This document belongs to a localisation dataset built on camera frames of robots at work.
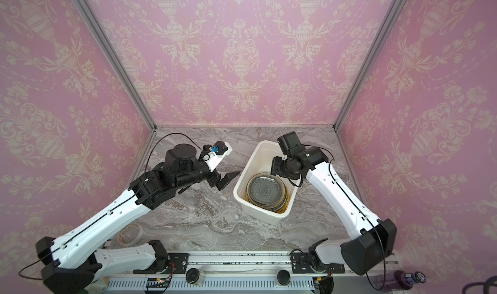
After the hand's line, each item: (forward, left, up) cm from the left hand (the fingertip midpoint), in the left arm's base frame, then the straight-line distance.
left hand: (231, 161), depth 65 cm
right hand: (+5, -17, -11) cm, 21 cm away
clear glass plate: (+3, -13, -26) cm, 30 cm away
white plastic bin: (+16, -11, -22) cm, 30 cm away
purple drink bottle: (-30, -54, -21) cm, 66 cm away
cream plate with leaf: (-4, -20, -28) cm, 35 cm away
